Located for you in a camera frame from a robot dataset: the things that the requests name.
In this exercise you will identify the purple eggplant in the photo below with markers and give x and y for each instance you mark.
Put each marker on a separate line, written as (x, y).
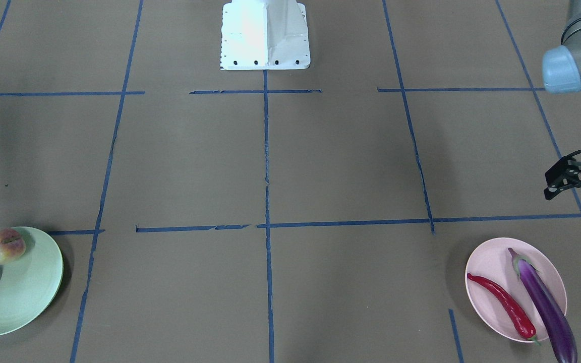
(558, 329)

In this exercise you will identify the red chili pepper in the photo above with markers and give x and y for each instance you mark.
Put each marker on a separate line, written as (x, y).
(520, 320)

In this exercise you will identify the pink plate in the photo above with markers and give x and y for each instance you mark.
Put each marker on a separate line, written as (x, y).
(492, 260)

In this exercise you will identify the light green plate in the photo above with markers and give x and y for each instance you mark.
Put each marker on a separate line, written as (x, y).
(29, 284)

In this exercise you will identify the white camera pedestal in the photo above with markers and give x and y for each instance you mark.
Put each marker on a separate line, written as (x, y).
(264, 35)

